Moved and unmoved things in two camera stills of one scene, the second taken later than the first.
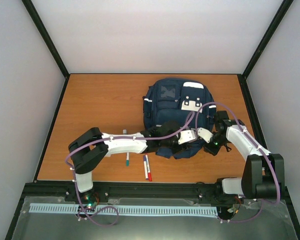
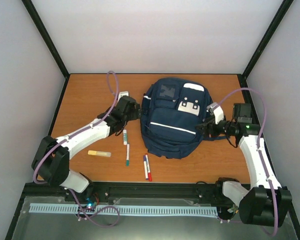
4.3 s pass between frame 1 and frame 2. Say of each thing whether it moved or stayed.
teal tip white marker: stayed
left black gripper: moved
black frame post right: stayed
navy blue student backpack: stayed
